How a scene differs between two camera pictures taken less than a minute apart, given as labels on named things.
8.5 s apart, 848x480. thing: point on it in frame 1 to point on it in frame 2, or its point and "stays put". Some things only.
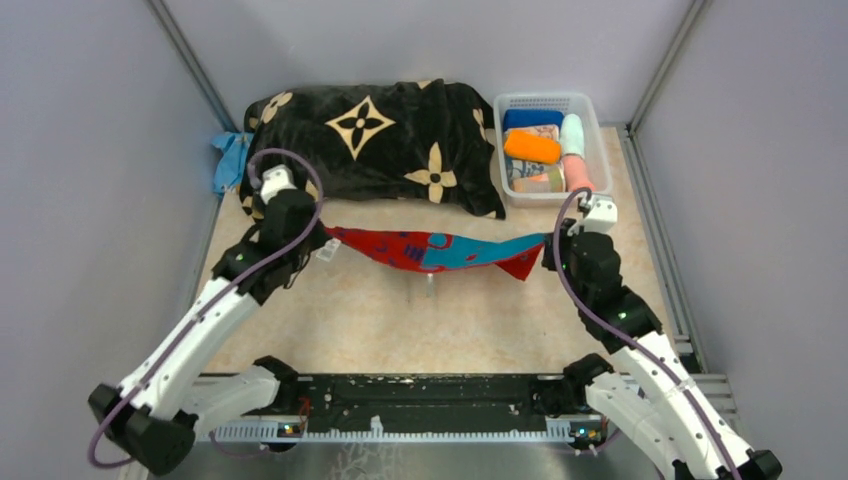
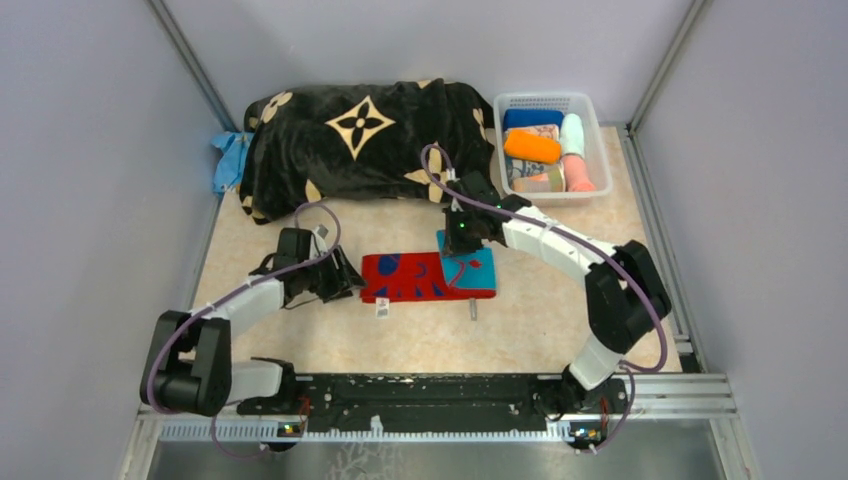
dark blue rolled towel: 528,117 stays put
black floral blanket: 419,140 stays put
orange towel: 532,145 stays put
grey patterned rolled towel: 521,169 stays put
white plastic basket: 549,146 stays put
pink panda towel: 576,173 stays put
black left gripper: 319,238 to 343,280
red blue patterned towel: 432,251 to 401,277
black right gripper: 566,231 to 452,244
